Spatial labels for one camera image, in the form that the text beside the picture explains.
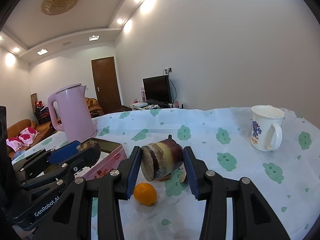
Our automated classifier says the small orange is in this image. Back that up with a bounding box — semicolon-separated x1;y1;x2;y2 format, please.
133;183;157;206

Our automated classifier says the cut purple sugarcane piece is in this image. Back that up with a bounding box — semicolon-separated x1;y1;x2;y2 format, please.
141;135;183;181

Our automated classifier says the dark brown water chestnut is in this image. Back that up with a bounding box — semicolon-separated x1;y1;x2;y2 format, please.
77;139;101;167

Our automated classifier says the pink floral cushion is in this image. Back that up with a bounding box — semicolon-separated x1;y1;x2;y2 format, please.
6;126;39;152

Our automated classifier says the pink biscuit tin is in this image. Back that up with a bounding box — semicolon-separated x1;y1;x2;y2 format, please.
49;137;128;181

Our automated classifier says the pink electric kettle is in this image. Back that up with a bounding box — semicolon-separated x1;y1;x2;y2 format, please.
47;83;97;142

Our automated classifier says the orange leather sofa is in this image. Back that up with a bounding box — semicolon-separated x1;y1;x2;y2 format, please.
6;97;104;156

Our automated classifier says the tv stand with clutter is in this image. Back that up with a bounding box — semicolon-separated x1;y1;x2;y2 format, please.
129;100;185;110

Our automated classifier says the brown wooden door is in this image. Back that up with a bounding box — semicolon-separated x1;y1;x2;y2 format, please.
91;57;121;114

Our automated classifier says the cloud print tablecloth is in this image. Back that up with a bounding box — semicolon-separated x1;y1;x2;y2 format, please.
11;107;320;240

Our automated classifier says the white floral mug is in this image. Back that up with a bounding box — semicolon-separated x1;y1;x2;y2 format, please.
251;105;285;152

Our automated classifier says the black television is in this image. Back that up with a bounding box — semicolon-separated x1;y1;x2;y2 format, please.
143;75;172;103

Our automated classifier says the gold ceiling lamp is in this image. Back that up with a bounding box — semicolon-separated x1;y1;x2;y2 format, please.
41;0;79;16

